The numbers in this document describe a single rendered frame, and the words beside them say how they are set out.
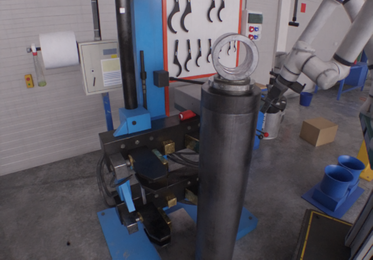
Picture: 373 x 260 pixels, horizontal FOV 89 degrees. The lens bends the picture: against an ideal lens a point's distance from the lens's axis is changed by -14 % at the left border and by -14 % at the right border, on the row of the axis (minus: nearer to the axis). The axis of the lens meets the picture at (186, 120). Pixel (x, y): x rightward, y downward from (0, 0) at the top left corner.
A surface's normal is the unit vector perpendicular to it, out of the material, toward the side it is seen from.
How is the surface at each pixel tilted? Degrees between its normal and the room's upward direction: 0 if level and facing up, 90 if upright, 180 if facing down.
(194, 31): 90
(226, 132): 90
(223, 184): 90
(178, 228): 0
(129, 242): 0
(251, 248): 0
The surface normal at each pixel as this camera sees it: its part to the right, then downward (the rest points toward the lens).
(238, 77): -0.08, 0.41
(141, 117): 0.52, 0.36
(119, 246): 0.00, -0.91
